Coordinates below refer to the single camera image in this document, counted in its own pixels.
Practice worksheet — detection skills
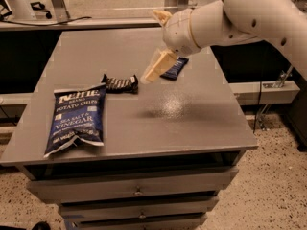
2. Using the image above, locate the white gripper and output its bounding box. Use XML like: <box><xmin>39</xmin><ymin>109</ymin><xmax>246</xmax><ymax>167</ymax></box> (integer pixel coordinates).
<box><xmin>140</xmin><ymin>9</ymin><xmax>201</xmax><ymax>84</ymax></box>

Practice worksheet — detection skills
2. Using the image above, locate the dark chocolate rxbar wrapper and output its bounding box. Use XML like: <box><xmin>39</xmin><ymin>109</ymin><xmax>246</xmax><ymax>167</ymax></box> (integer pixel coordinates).
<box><xmin>102</xmin><ymin>75</ymin><xmax>138</xmax><ymax>94</ymax></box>

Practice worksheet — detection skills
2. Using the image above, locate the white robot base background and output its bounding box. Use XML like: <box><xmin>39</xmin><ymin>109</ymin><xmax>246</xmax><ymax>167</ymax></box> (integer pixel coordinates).
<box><xmin>6</xmin><ymin>0</ymin><xmax>36</xmax><ymax>20</ymax></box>

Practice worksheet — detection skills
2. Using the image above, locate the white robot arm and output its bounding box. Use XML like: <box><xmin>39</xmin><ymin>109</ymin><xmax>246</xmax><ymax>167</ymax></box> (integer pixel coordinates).
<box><xmin>141</xmin><ymin>0</ymin><xmax>307</xmax><ymax>84</ymax></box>

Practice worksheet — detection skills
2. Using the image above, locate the blue rxbar wrapper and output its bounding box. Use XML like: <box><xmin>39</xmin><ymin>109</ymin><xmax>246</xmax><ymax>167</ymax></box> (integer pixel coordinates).
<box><xmin>161</xmin><ymin>57</ymin><xmax>189</xmax><ymax>81</ymax></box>

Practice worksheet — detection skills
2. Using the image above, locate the blue kettle chip bag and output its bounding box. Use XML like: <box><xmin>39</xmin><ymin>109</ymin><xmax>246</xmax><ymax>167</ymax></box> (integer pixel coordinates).
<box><xmin>44</xmin><ymin>83</ymin><xmax>106</xmax><ymax>158</ymax></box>

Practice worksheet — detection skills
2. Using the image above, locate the grey drawer cabinet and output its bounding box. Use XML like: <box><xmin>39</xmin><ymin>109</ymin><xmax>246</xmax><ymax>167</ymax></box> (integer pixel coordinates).
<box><xmin>0</xmin><ymin>26</ymin><xmax>259</xmax><ymax>230</ymax></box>

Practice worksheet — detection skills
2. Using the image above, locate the middle grey drawer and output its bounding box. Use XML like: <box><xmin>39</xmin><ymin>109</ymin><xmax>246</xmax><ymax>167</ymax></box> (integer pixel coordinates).
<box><xmin>59</xmin><ymin>195</ymin><xmax>218</xmax><ymax>221</ymax></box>

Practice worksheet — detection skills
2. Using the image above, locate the grey drawer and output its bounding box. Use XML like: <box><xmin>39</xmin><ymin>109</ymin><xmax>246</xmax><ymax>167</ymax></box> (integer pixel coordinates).
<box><xmin>59</xmin><ymin>195</ymin><xmax>218</xmax><ymax>221</ymax></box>
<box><xmin>65</xmin><ymin>213</ymin><xmax>207</xmax><ymax>230</ymax></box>
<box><xmin>27</xmin><ymin>167</ymin><xmax>238</xmax><ymax>203</ymax></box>

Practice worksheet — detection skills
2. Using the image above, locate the bottom grey drawer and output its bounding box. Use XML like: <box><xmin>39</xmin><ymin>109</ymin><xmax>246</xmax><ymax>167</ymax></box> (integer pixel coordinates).
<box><xmin>65</xmin><ymin>213</ymin><xmax>207</xmax><ymax>230</ymax></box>

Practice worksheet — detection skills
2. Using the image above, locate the top grey drawer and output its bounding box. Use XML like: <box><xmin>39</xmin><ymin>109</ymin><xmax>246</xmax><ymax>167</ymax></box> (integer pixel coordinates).
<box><xmin>27</xmin><ymin>167</ymin><xmax>238</xmax><ymax>203</ymax></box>

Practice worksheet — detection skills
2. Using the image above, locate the black hanging cable right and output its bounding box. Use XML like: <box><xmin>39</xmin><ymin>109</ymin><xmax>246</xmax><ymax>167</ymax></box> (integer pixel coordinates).
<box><xmin>253</xmin><ymin>80</ymin><xmax>268</xmax><ymax>134</ymax></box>

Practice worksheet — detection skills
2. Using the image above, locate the grey lower side rail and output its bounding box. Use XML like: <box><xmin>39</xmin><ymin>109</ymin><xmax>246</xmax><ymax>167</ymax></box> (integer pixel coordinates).
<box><xmin>230</xmin><ymin>80</ymin><xmax>300</xmax><ymax>105</ymax></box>

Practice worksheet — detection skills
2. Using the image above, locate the grey metal rail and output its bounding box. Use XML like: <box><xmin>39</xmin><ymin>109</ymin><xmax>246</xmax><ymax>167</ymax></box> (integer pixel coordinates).
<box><xmin>0</xmin><ymin>17</ymin><xmax>159</xmax><ymax>32</ymax></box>

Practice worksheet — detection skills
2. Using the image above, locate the black cable on rail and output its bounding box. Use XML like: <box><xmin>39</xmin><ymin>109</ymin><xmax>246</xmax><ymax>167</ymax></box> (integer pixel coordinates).
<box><xmin>0</xmin><ymin>15</ymin><xmax>93</xmax><ymax>27</ymax></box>

